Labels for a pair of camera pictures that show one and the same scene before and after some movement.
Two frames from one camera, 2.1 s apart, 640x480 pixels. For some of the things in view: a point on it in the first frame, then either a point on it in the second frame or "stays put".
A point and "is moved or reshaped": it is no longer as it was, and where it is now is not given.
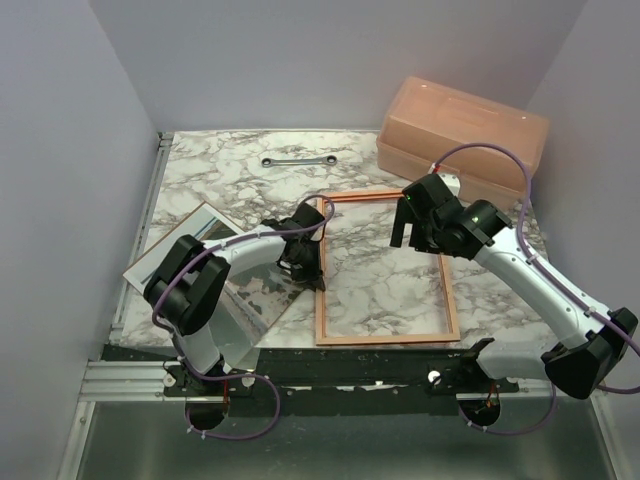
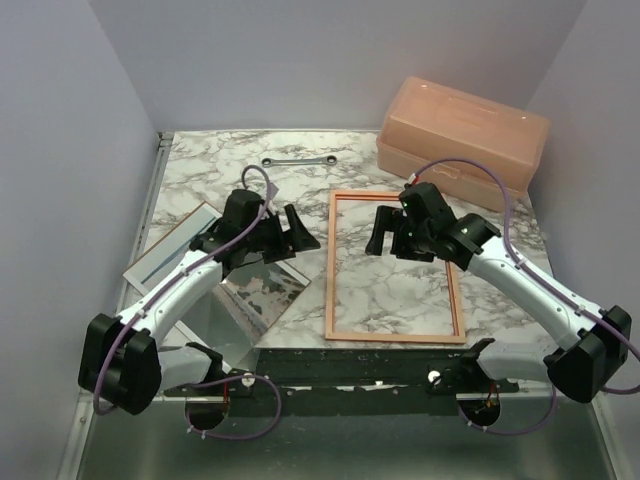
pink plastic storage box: (429, 118) stays put
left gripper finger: (299, 273) → (278, 253)
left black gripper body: (308, 256) → (269, 234)
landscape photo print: (256, 299) stays put
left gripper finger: (314, 279) → (300, 237)
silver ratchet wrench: (331, 160) stays put
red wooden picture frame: (320, 286) is moved or reshaped
